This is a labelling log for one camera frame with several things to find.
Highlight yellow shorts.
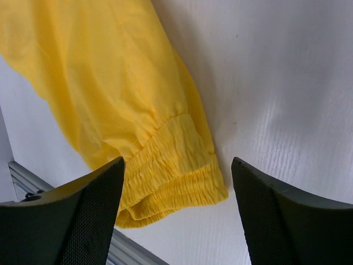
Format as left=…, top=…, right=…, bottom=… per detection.
left=1, top=1, right=228, bottom=229

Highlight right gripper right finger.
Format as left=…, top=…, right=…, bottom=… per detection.
left=231, top=157, right=352, bottom=264

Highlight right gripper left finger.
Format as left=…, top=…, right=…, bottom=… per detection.
left=1, top=157, right=125, bottom=264

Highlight aluminium mounting rail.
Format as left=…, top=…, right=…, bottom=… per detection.
left=8, top=161, right=166, bottom=265

